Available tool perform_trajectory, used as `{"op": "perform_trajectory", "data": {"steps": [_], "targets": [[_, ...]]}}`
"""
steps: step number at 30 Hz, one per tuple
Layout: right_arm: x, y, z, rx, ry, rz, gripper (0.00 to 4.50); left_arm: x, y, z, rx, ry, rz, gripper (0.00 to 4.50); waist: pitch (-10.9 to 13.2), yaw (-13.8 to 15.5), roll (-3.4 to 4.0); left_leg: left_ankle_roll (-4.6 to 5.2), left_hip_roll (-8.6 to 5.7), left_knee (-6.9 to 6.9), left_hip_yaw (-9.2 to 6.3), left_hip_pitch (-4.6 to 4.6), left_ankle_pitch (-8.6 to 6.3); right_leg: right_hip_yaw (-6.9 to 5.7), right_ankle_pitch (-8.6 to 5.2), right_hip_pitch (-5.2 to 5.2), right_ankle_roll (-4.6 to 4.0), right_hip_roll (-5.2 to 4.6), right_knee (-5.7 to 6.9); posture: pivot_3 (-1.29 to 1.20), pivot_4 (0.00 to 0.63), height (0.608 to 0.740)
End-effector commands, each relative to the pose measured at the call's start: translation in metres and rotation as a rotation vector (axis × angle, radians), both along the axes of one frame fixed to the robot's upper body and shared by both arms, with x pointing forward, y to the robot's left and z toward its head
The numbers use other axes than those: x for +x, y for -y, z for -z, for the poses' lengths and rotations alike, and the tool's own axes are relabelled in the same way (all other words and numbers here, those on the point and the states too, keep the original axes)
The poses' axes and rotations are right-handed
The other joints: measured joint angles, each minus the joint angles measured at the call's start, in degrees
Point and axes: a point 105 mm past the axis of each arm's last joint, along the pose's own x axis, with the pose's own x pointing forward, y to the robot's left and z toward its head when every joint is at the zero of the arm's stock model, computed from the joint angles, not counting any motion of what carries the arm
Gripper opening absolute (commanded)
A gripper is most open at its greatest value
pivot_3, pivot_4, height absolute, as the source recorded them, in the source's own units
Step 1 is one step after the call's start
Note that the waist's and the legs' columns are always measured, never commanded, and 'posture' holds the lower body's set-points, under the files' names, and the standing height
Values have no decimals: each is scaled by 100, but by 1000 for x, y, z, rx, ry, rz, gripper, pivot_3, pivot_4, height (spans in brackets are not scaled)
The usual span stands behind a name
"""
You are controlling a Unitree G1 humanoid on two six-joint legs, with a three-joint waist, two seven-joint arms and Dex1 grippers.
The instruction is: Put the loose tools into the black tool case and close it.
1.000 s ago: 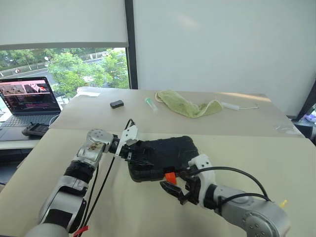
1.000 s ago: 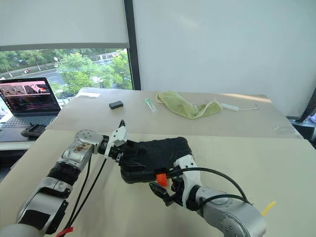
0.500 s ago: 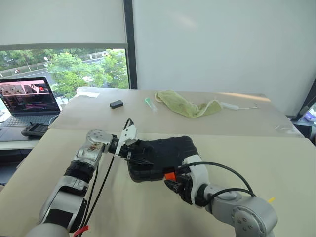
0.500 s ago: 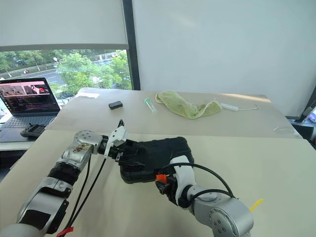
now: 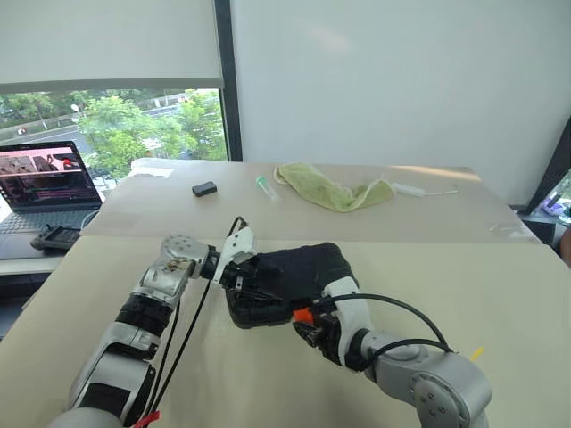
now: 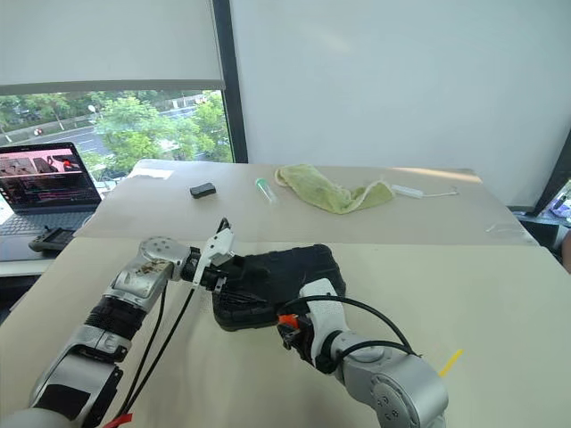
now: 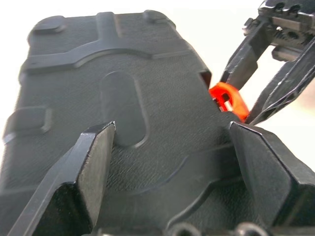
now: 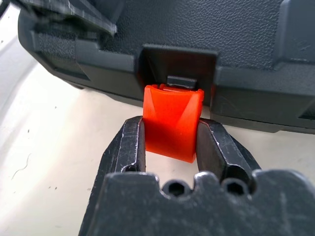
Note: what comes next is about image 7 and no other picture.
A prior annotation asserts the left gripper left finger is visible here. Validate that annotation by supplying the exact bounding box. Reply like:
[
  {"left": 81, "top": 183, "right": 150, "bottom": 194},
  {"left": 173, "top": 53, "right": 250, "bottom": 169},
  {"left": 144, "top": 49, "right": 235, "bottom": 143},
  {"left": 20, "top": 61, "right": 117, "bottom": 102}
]
[{"left": 7, "top": 120, "right": 117, "bottom": 236}]

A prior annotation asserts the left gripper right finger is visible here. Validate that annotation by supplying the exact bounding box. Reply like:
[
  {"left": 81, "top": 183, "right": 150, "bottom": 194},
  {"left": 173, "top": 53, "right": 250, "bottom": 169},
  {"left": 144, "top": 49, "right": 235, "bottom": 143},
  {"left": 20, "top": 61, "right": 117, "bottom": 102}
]
[{"left": 228, "top": 121, "right": 315, "bottom": 229}]

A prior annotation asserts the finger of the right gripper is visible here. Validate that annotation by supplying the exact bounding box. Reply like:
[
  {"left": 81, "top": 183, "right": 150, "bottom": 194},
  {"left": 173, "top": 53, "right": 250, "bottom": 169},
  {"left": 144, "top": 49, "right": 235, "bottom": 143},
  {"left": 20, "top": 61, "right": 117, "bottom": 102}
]
[
  {"left": 245, "top": 36, "right": 315, "bottom": 126},
  {"left": 219, "top": 18, "right": 272, "bottom": 89}
]

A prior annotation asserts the orange case latch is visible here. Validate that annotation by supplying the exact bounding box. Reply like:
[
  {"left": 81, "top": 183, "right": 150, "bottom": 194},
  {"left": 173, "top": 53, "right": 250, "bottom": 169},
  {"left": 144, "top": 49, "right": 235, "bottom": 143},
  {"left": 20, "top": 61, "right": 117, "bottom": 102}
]
[{"left": 208, "top": 82, "right": 250, "bottom": 123}]

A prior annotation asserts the black plastic tool case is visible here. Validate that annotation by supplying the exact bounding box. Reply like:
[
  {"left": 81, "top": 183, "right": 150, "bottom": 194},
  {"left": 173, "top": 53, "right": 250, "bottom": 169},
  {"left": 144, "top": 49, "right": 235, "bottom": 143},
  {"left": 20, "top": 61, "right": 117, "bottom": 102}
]
[{"left": 0, "top": 9, "right": 271, "bottom": 236}]

